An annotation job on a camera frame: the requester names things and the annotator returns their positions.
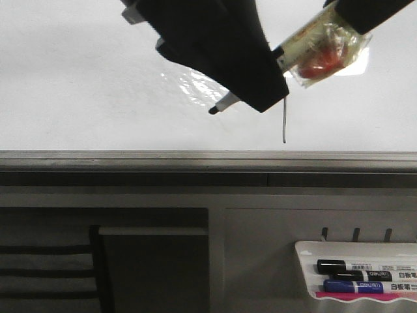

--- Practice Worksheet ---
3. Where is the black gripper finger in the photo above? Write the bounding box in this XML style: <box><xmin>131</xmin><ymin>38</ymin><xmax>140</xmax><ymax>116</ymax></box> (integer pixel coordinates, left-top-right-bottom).
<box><xmin>335</xmin><ymin>0</ymin><xmax>412</xmax><ymax>35</ymax></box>
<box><xmin>136</xmin><ymin>1</ymin><xmax>289</xmax><ymax>112</ymax></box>

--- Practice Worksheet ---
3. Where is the taped black whiteboard marker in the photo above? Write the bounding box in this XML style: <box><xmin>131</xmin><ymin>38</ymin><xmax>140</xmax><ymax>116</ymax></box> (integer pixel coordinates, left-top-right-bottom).
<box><xmin>209</xmin><ymin>3</ymin><xmax>364</xmax><ymax>114</ymax></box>

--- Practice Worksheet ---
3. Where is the black cap whiteboard marker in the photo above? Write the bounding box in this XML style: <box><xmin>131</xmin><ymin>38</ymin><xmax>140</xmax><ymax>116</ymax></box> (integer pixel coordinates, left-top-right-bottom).
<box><xmin>317</xmin><ymin>259</ymin><xmax>416</xmax><ymax>274</ymax></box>

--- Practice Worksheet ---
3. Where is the black labelled whiteboard marker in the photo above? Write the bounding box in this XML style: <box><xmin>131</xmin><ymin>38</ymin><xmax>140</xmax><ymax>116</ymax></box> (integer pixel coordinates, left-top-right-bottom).
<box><xmin>331</xmin><ymin>271</ymin><xmax>416</xmax><ymax>282</ymax></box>

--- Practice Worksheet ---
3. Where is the blue whiteboard marker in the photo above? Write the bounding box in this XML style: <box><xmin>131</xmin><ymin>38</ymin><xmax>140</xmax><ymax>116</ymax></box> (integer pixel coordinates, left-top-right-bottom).
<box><xmin>323</xmin><ymin>279</ymin><xmax>416</xmax><ymax>294</ymax></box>

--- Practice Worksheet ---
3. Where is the red object in tape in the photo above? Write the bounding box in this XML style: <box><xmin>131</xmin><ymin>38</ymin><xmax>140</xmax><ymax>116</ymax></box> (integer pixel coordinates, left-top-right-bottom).
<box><xmin>298</xmin><ymin>44</ymin><xmax>347</xmax><ymax>80</ymax></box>

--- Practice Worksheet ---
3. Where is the white plastic marker tray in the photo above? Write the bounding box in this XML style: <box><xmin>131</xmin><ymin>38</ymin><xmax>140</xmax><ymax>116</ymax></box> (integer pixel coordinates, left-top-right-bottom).
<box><xmin>295</xmin><ymin>241</ymin><xmax>416</xmax><ymax>312</ymax></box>

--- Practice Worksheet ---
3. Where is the dark chair back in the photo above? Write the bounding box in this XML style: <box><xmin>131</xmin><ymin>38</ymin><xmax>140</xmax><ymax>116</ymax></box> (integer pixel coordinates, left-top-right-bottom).
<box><xmin>1</xmin><ymin>225</ymin><xmax>115</xmax><ymax>312</ymax></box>

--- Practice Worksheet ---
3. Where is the pink wavy eraser strip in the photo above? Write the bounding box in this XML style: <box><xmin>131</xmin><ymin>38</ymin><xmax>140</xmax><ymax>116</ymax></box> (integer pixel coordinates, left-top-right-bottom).
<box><xmin>315</xmin><ymin>291</ymin><xmax>416</xmax><ymax>302</ymax></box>

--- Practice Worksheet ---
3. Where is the white whiteboard with metal frame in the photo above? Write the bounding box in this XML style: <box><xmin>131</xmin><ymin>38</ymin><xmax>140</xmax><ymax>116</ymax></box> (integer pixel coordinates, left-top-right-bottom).
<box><xmin>1</xmin><ymin>1</ymin><xmax>416</xmax><ymax>186</ymax></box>

